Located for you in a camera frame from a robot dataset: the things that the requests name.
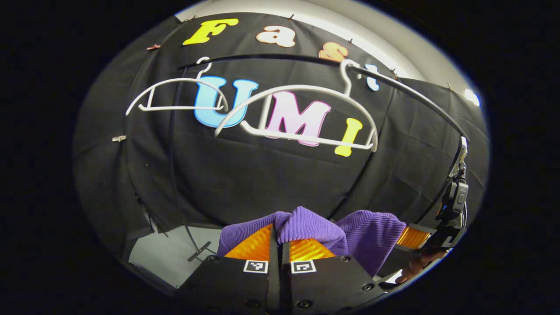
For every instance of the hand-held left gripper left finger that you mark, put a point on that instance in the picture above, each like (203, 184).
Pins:
(273, 284)

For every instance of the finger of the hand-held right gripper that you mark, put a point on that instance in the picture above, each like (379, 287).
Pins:
(413, 238)

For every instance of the white clothes hanger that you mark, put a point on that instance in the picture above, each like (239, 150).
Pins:
(306, 89)
(175, 80)

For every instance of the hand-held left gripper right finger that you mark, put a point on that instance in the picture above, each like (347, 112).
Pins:
(285, 288)

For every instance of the black backdrop cloth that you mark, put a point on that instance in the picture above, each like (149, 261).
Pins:
(262, 183)

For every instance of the purple shirt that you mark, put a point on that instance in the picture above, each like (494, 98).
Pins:
(372, 236)

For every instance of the small ceiling light panel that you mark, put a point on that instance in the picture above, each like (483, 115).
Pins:
(472, 97)

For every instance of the black clothes rack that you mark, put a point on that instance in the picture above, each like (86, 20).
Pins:
(420, 98)

